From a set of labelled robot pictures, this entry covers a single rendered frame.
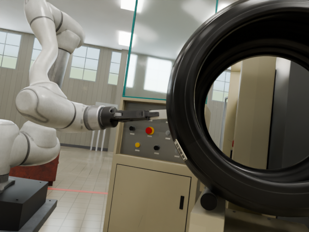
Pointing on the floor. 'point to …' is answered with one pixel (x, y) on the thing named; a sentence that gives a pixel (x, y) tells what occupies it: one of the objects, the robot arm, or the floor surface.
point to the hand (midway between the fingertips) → (160, 114)
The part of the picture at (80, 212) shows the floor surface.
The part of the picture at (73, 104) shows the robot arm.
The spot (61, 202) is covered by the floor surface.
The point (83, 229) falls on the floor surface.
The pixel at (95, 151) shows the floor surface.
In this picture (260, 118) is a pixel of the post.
